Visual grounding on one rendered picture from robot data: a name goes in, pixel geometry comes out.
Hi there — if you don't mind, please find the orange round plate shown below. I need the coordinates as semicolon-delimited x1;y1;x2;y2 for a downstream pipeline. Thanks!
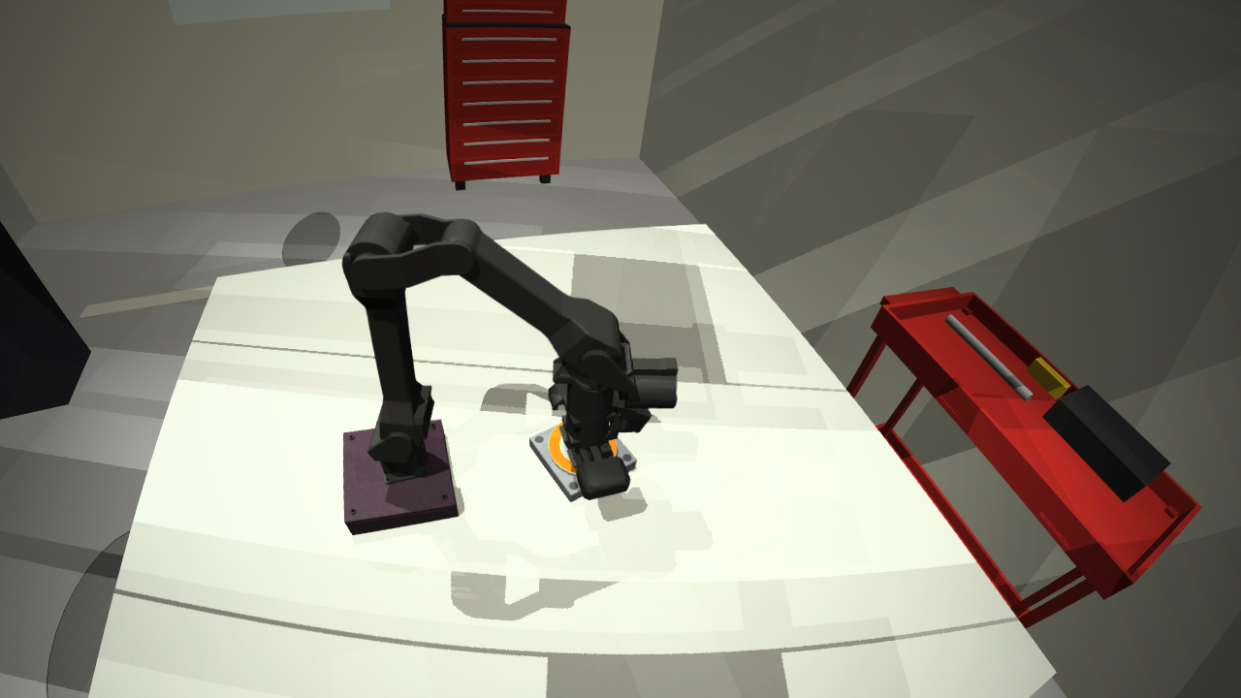
549;424;617;476

